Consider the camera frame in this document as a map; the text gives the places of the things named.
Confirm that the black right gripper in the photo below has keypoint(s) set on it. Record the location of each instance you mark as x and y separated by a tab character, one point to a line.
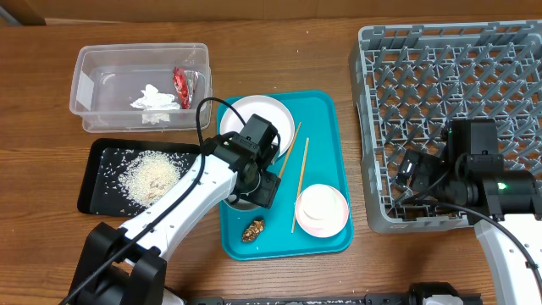
426	164

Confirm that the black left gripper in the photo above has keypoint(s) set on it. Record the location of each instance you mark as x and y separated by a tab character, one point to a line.
267	191

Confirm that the grey bowl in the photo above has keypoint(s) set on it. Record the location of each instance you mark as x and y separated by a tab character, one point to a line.
239	204

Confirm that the red snack wrapper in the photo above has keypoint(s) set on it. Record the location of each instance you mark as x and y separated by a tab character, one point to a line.
185	85

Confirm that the cooked white rice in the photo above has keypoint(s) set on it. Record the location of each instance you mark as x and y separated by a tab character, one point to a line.
130	180

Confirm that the white napkin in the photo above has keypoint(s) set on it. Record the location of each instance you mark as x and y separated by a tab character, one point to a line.
155	105

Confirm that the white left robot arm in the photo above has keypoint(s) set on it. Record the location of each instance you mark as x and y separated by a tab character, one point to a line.
127	265

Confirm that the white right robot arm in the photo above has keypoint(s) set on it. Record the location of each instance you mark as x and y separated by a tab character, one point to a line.
502	205

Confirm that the grey dishwasher rack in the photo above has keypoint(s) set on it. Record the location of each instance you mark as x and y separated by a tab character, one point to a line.
408	81

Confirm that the clear plastic waste bin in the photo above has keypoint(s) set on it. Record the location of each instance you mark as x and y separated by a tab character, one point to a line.
108	78

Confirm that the black waste tray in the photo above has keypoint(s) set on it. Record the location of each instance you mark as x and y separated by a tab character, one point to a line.
89	180

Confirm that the left wooden chopstick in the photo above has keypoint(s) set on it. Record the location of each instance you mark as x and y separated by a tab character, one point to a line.
287	156

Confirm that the wooden chopstick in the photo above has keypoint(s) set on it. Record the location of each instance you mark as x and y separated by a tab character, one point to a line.
287	156
303	166

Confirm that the pink round plate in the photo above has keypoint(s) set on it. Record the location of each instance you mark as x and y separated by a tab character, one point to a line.
266	107

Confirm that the right wooden chopstick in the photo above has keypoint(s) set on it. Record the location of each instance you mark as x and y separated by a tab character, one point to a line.
303	166

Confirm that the teal serving tray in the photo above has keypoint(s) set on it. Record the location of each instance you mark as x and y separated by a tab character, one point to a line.
325	165

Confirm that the brown food scrap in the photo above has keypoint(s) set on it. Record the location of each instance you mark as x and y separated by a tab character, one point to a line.
252	232

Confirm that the white paper cup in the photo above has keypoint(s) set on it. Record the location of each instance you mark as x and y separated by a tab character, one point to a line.
319	203

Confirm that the black mounting rail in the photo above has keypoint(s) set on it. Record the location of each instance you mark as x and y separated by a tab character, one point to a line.
424	293

